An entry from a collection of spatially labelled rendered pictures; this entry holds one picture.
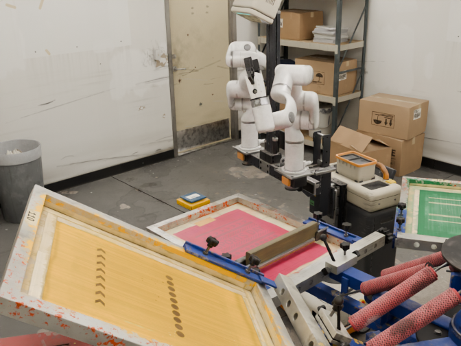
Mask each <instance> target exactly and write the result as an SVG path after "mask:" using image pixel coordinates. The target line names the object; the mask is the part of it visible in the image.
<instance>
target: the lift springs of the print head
mask: <svg viewBox="0 0 461 346"><path fill-rule="evenodd" d="M447 266H448V267H449V269H450V271H451V272H458V273H459V272H460V271H458V270H456V269H455V268H453V267H452V266H450V265H449V264H448V263H447V262H446V261H445V260H444V258H443V257H442V254H441V251H440V252H437V253H433V254H431V255H427V256H425V257H421V258H418V259H414V260H412V261H409V262H406V263H402V264H399V265H396V266H393V267H390V268H386V269H383V270H382V271H381V276H380V277H377V278H375V279H371V280H368V281H365V282H362V283H361V285H360V290H356V291H352V292H349V293H346V294H343V295H340V296H341V297H344V296H347V295H351V294H354V293H356V292H362V294H363V295H365V296H369V295H373V294H377V293H379V292H383V291H387V290H389V291H388V292H387V293H385V294H384V295H382V296H380V297H379V298H378V299H375V300H374V301H373V302H371V303H369V304H368V305H367V306H365V307H364V308H362V309H361V310H359V311H358V312H356V313H355V314H353V315H351V316H350V317H349V320H348V321H349V323H350V325H349V326H348V327H346V330H348V329H350V328H351V327H353V329H354V330H355V331H356V330H357V331H360V330H362V329H363V328H365V327H366V326H367V325H369V324H371V323H372V322H374V321H376V320H377V319H378V318H380V317H381V316H383V315H384V314H386V313H387V312H389V311H391V310H392V309H394V308H395V307H397V306H398V305H400V304H401V303H403V302H404V301H406V300H407V299H409V298H410V297H412V296H414V295H415V294H416V293H418V292H420V291H421V290H422V289H424V288H426V287H427V286H428V285H430V284H432V283H434V282H435V281H436V280H438V278H437V277H438V275H437V274H436V272H437V271H438V270H440V269H441V268H444V267H447ZM460 293H461V290H460V291H458V292H457V290H456V289H454V288H448V289H447V290H445V291H444V292H442V293H441V294H439V295H438V296H436V297H434V298H433V299H432V300H430V301H428V302H427V303H426V304H424V305H422V306H421V307H419V308H418V309H416V310H415V311H413V312H412V313H410V314H409V315H407V316H406V317H404V318H403V319H401V320H400V321H398V322H396V323H395V324H394V325H392V326H390V327H389V328H388V329H386V330H384V331H383V332H381V333H380V334H378V335H376V336H375V337H374V338H372V339H370V340H369V341H367V342H366V345H365V346H395V345H397V344H399V343H400V342H401V341H404V340H405V339H406V338H408V337H409V336H411V335H413V334H414V333H415V332H417V331H419V330H420V329H422V328H423V327H425V326H426V325H428V324H429V323H431V322H432V321H434V320H436V319H437V318H438V317H440V316H442V315H443V314H444V313H446V312H448V311H449V310H451V309H452V308H454V307H456V306H457V305H458V304H460V303H461V296H460Z"/></svg>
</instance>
